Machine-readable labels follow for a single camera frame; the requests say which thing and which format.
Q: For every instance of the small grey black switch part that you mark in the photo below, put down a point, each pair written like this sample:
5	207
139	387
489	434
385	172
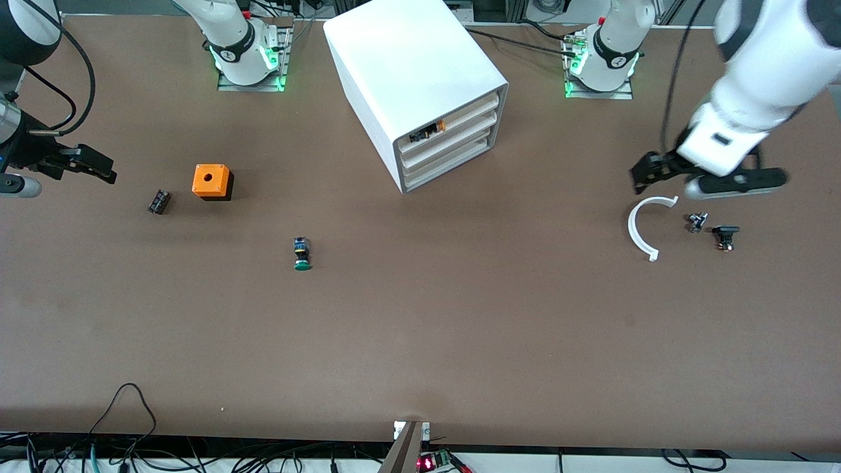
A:
696	222

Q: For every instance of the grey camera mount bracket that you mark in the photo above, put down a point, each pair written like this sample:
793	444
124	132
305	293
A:
402	453

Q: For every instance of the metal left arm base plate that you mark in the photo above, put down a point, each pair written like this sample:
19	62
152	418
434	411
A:
624	94

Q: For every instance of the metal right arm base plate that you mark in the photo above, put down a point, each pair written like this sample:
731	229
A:
284	59

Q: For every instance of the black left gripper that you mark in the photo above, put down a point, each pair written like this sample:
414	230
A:
663	165

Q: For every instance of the black switch contact block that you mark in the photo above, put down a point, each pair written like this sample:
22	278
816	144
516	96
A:
725	231

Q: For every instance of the orange box with hole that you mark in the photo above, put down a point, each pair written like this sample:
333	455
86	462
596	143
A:
210	180

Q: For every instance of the orange black part in cabinet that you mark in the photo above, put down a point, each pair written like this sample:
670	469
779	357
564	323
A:
427	132

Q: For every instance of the small black terminal block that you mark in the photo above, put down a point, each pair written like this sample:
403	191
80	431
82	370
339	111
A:
159	202

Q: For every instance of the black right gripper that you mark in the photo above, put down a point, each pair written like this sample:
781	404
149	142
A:
34	150

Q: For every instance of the circuit board with red light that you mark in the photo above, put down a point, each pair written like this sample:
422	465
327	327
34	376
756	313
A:
437	461

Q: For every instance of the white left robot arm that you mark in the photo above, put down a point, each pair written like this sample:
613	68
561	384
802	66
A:
769	59

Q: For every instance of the green push button switch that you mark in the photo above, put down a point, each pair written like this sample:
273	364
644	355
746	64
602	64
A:
302	253

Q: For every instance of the white curved plastic arc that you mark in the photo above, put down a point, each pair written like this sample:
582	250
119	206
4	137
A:
632	226

